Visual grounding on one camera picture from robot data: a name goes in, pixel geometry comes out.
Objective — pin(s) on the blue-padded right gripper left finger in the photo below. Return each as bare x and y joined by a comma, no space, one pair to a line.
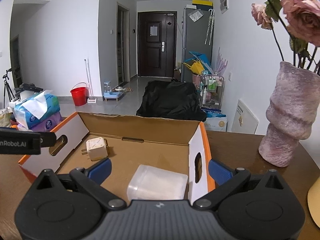
88,181

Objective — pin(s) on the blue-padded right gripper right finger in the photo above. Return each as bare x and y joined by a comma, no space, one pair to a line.
229,181

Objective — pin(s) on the white cube plug adapter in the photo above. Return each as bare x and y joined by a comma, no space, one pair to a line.
96,149

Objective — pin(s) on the translucent plastic container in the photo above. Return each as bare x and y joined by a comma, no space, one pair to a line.
151,183

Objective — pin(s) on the blue tissue pack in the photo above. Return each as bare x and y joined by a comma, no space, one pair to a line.
36,109

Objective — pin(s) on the purple tissue pack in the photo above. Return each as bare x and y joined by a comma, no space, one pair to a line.
48,124

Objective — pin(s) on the red cardboard box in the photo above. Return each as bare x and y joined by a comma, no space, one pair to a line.
180,146

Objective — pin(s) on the red bucket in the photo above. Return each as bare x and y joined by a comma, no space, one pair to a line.
79,94

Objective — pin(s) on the cream yellow thermos bottle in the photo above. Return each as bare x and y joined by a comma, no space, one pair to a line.
313,199

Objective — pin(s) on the blue pet feeder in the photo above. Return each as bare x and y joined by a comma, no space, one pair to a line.
110,94

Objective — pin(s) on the pink textured vase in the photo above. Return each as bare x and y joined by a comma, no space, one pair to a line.
291,113

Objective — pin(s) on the metal trolley with bottles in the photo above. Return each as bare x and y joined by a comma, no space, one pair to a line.
211,91

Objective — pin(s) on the black bag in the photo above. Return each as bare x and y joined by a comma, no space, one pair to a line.
171,100

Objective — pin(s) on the grey refrigerator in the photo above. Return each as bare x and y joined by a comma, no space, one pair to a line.
197,37

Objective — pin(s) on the dark wooden door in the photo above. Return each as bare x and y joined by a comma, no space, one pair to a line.
157,35

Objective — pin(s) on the dried pink flowers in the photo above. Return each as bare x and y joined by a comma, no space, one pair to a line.
300,18

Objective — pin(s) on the white board leaning on wall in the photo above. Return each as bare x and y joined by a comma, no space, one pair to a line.
244,120

